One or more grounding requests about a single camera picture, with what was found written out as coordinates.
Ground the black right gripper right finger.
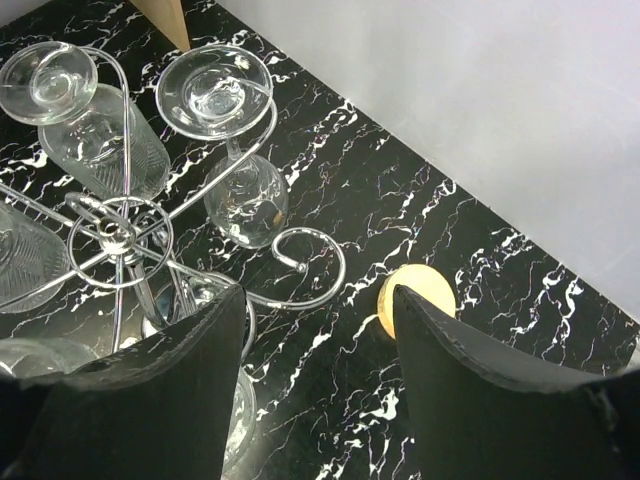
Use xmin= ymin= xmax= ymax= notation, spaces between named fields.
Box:
xmin=394 ymin=286 xmax=639 ymax=479

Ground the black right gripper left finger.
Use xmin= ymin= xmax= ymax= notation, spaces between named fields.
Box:
xmin=1 ymin=285 xmax=246 ymax=479

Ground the frosted short goblet front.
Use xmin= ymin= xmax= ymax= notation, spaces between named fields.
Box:
xmin=1 ymin=338 xmax=98 ymax=378

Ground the chrome wine glass rack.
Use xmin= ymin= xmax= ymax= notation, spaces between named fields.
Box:
xmin=0 ymin=42 xmax=347 ymax=356

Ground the clear patterned short goblet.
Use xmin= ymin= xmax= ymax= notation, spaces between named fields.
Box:
xmin=1 ymin=201 xmax=70 ymax=303

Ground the ribbed glass goblet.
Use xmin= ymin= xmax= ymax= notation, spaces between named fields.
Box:
xmin=1 ymin=41 xmax=171 ymax=200

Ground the clear smooth wine glass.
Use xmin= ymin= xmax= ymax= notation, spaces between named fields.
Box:
xmin=155 ymin=44 xmax=289 ymax=249

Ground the patterned glass goblet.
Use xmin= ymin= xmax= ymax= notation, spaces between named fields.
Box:
xmin=221 ymin=368 xmax=257 ymax=479

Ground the wooden shelf unit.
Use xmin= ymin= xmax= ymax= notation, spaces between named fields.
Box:
xmin=131 ymin=0 xmax=191 ymax=52

